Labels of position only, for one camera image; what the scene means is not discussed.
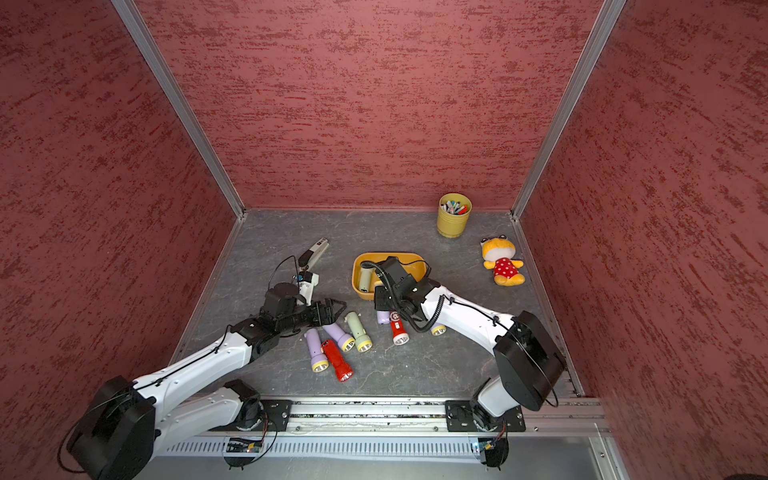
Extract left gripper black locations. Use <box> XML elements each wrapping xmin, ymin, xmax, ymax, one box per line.
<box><xmin>278</xmin><ymin>299</ymin><xmax>347</xmax><ymax>335</ymax></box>

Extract yellow plastic storage box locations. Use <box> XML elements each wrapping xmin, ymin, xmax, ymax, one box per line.
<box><xmin>351</xmin><ymin>252</ymin><xmax>430</xmax><ymax>301</ymax></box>

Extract purple flashlight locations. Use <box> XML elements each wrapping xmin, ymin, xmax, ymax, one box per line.
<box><xmin>431</xmin><ymin>324</ymin><xmax>447</xmax><ymax>336</ymax></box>
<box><xmin>304</xmin><ymin>328</ymin><xmax>329</xmax><ymax>373</ymax></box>
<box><xmin>322</xmin><ymin>323</ymin><xmax>355</xmax><ymax>352</ymax></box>
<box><xmin>376</xmin><ymin>311</ymin><xmax>390</xmax><ymax>325</ymax></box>

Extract red flashlight white head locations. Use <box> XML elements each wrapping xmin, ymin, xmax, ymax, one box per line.
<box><xmin>389</xmin><ymin>320</ymin><xmax>410</xmax><ymax>345</ymax></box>

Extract green flashlight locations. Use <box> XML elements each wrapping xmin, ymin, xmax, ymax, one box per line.
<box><xmin>345</xmin><ymin>311</ymin><xmax>373</xmax><ymax>353</ymax></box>
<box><xmin>357</xmin><ymin>267</ymin><xmax>374</xmax><ymax>293</ymax></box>

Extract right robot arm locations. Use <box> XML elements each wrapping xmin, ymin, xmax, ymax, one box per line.
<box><xmin>374</xmin><ymin>279</ymin><xmax>567</xmax><ymax>418</ymax></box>

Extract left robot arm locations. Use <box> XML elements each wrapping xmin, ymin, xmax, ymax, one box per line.
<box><xmin>66</xmin><ymin>298</ymin><xmax>346</xmax><ymax>479</ymax></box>

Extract red flashlight lower left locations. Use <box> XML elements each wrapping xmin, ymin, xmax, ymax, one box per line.
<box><xmin>322</xmin><ymin>340</ymin><xmax>354</xmax><ymax>382</ymax></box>

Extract yellow pen cup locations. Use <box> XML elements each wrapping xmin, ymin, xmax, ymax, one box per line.
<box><xmin>436</xmin><ymin>193</ymin><xmax>473</xmax><ymax>239</ymax></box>

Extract pens in cup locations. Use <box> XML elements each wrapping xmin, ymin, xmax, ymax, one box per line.
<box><xmin>441</xmin><ymin>201</ymin><xmax>470</xmax><ymax>216</ymax></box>

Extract yellow plush toy red dress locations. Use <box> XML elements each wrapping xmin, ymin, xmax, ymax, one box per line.
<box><xmin>480</xmin><ymin>235</ymin><xmax>525</xmax><ymax>287</ymax></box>

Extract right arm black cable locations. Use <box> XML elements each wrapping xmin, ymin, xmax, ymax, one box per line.
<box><xmin>359</xmin><ymin>259</ymin><xmax>448</xmax><ymax>335</ymax></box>

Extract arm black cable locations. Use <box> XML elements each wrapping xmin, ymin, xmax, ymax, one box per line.
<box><xmin>266</xmin><ymin>254</ymin><xmax>301</xmax><ymax>289</ymax></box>
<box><xmin>359</xmin><ymin>259</ymin><xmax>448</xmax><ymax>335</ymax></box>

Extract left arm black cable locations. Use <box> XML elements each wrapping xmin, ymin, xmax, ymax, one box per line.
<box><xmin>266</xmin><ymin>254</ymin><xmax>301</xmax><ymax>289</ymax></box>

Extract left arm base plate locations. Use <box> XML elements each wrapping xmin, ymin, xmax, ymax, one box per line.
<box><xmin>227</xmin><ymin>399</ymin><xmax>294</xmax><ymax>432</ymax></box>

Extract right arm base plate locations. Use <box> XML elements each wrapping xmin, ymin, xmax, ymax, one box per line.
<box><xmin>444</xmin><ymin>400</ymin><xmax>526</xmax><ymax>433</ymax></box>

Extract aluminium front rail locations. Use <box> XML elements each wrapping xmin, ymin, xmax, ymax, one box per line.
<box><xmin>263</xmin><ymin>396</ymin><xmax>611</xmax><ymax>437</ymax></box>

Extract right corner aluminium post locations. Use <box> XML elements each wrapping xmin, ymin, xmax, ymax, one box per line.
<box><xmin>510</xmin><ymin>0</ymin><xmax>626</xmax><ymax>222</ymax></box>

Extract corner aluminium post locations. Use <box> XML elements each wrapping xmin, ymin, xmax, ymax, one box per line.
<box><xmin>111</xmin><ymin>0</ymin><xmax>247</xmax><ymax>221</ymax></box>
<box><xmin>510</xmin><ymin>0</ymin><xmax>626</xmax><ymax>222</ymax></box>

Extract left corner aluminium post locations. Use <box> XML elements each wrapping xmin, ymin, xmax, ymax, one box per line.
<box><xmin>111</xmin><ymin>0</ymin><xmax>247</xmax><ymax>221</ymax></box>

